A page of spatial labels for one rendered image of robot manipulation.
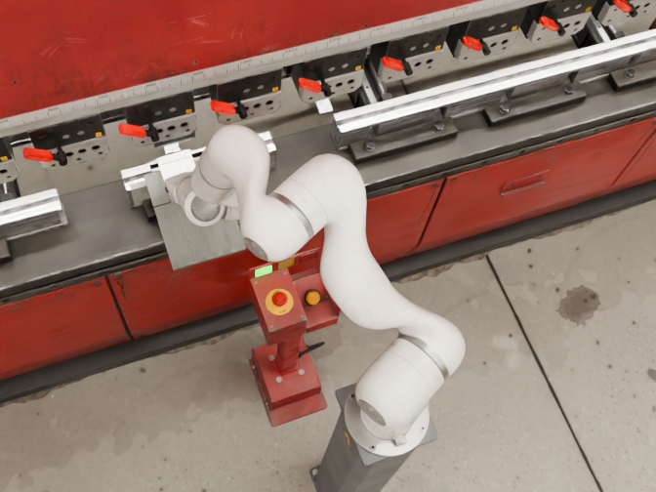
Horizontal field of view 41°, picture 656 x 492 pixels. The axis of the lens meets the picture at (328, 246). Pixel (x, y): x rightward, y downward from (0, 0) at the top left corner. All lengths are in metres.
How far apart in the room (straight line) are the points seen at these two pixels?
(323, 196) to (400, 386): 0.37
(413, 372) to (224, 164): 0.50
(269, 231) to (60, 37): 0.56
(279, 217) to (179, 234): 0.75
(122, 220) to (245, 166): 0.89
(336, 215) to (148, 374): 1.70
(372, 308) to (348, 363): 1.56
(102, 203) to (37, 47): 0.72
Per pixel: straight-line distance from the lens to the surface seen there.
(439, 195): 2.62
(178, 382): 3.05
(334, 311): 2.38
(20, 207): 2.27
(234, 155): 1.48
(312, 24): 1.88
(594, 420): 3.23
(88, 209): 2.34
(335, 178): 1.45
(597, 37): 2.84
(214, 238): 2.13
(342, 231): 1.49
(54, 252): 2.30
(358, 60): 2.04
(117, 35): 1.73
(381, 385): 1.58
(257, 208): 1.42
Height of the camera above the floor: 2.93
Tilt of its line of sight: 65 degrees down
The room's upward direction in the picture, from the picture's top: 11 degrees clockwise
